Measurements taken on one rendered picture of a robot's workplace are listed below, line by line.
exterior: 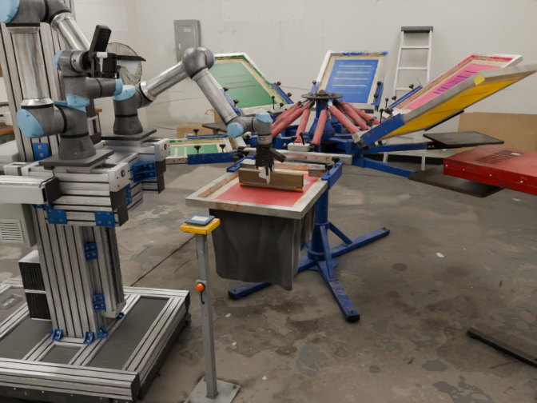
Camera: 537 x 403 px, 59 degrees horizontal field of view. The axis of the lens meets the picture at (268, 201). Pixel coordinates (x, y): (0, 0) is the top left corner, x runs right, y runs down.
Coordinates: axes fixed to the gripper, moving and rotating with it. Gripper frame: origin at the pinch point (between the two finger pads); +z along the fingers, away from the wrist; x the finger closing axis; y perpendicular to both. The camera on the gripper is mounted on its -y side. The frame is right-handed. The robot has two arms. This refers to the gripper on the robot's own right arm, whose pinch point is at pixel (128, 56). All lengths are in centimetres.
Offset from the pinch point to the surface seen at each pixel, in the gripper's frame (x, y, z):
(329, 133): -203, 35, -33
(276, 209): -73, 60, 11
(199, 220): -48, 65, -12
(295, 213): -75, 60, 20
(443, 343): -170, 146, 71
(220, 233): -76, 80, -24
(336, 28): -495, -76, -189
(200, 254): -50, 81, -12
